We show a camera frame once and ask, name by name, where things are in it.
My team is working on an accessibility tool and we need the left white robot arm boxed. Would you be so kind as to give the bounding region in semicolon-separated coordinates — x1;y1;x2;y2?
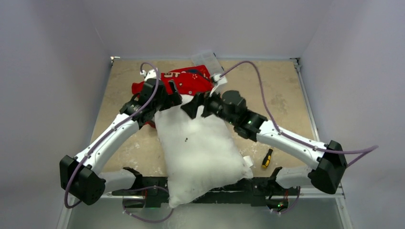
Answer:
59;79;181;208

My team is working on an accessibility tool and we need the clear plastic organizer box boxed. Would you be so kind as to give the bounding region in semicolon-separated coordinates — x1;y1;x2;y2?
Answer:
191;50;224;75

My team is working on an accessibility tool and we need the yellow black screwdriver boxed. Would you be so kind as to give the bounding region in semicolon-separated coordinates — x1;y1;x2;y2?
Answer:
261;148;273;169

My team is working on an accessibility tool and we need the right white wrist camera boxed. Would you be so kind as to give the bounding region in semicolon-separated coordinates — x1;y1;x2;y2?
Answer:
209;73;228;97

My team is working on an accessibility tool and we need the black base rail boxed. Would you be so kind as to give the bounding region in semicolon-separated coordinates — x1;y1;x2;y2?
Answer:
112;167;300;209

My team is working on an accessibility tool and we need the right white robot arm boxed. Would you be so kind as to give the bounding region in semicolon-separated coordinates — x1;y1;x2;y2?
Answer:
181;90;348;194

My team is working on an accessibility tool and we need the white pillow insert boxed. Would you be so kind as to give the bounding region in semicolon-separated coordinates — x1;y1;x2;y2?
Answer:
154;105;253;208

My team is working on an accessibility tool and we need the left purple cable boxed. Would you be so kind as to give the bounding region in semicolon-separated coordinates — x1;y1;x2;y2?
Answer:
64;62;160;210

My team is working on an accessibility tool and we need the red printed pillowcase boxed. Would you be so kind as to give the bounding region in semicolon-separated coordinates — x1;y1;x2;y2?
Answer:
131;65;213;129

